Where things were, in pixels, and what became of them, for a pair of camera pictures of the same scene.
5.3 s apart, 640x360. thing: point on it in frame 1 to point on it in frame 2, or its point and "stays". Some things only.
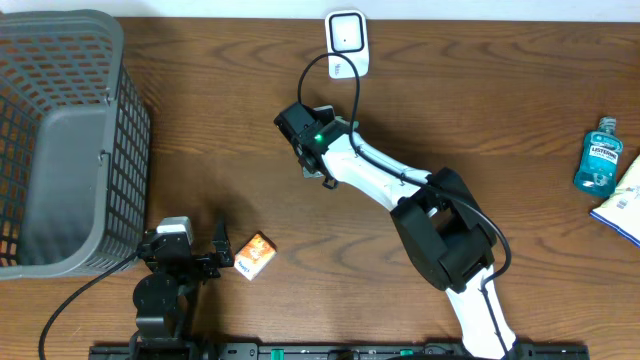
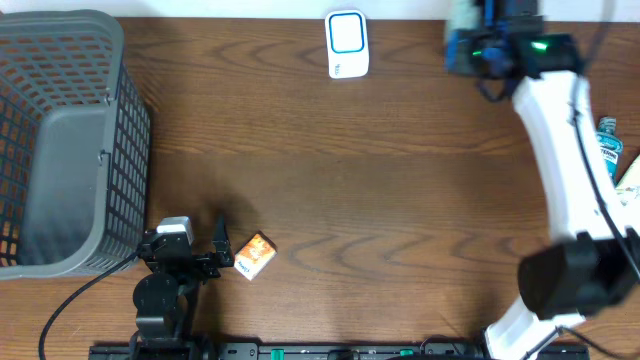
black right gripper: [298, 153] to [461, 62]
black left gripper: [224, 253] stays
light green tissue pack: [310, 175] to [463, 14]
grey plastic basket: [75, 145] stays
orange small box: [254, 255] stays
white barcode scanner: [346, 33] stays
